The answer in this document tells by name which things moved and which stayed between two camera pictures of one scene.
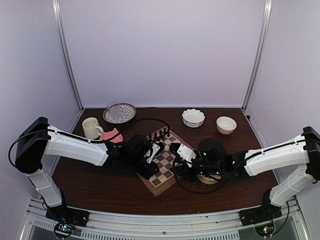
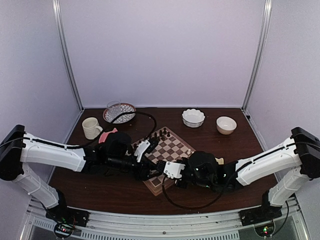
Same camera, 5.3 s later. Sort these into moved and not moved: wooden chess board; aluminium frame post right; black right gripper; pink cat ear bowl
Moved: black right gripper
Not moved: aluminium frame post right; wooden chess board; pink cat ear bowl
